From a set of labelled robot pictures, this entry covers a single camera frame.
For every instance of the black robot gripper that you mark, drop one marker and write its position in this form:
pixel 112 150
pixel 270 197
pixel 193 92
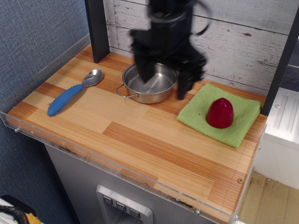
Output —
pixel 168 43

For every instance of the red dome-shaped object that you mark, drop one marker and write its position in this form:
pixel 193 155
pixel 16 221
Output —
pixel 220 114

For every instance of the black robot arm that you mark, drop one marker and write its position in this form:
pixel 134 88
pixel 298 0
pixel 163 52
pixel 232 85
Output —
pixel 172 11

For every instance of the green folded cloth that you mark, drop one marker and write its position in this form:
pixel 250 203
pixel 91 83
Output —
pixel 245 113

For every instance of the yellow object at corner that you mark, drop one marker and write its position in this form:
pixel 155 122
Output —
pixel 33 219

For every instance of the small steel pot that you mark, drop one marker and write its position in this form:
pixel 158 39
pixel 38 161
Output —
pixel 159 88

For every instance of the clear acrylic table guard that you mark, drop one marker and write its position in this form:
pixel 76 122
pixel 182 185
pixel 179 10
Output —
pixel 146 142

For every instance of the grey toy fridge cabinet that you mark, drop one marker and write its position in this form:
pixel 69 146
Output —
pixel 99 195

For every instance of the white toy appliance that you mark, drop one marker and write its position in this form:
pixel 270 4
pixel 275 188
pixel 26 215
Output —
pixel 277 156

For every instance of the blue-handled metal spoon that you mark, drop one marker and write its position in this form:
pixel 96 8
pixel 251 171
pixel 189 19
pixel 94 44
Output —
pixel 91 79

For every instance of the left black vertical post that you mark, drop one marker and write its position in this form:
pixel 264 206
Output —
pixel 97 29

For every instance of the black vertical post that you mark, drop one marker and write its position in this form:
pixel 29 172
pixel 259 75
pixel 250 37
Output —
pixel 282 65
pixel 97 29

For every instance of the right black vertical post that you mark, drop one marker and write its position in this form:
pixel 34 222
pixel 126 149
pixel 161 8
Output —
pixel 282 65

